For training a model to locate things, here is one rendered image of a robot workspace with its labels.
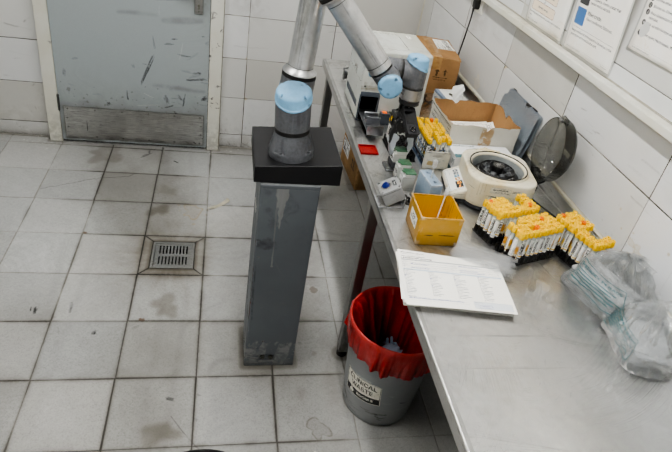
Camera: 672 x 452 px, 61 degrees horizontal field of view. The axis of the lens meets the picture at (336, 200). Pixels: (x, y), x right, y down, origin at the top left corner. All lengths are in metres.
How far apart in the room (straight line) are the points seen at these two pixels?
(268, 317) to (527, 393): 1.14
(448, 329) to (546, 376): 0.25
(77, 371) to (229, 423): 0.62
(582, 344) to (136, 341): 1.71
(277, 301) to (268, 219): 0.38
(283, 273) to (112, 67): 1.99
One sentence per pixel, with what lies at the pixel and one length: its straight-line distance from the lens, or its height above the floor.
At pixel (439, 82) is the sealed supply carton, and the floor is 0.93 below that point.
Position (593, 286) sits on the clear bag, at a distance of 1.71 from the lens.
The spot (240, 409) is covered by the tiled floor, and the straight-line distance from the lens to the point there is 2.32.
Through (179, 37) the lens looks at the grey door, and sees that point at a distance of 3.56.
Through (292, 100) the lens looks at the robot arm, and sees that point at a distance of 1.79.
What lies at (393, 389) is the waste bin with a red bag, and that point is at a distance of 2.15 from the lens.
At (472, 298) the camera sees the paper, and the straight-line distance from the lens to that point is 1.57.
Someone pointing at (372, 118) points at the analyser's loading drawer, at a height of 0.94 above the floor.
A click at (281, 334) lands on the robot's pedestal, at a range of 2.32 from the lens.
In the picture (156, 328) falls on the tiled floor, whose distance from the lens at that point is 2.59.
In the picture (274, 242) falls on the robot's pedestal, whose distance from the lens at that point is 2.01.
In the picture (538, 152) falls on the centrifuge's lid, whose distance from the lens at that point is 2.15.
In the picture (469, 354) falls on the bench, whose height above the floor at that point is 0.87.
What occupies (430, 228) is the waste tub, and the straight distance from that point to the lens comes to 1.69.
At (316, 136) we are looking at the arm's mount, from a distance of 2.05.
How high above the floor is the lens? 1.86
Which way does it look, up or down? 32 degrees down
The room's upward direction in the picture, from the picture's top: 10 degrees clockwise
